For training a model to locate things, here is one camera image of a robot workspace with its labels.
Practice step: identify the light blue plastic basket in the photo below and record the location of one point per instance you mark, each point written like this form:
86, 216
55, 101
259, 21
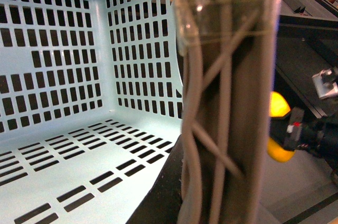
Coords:
90, 107

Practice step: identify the yellow mango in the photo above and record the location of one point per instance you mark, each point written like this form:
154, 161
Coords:
278, 108

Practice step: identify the brown basket handle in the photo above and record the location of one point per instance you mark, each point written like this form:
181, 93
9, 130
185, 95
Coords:
228, 49

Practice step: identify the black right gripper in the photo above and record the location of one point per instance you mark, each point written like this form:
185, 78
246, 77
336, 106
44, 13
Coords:
319, 137

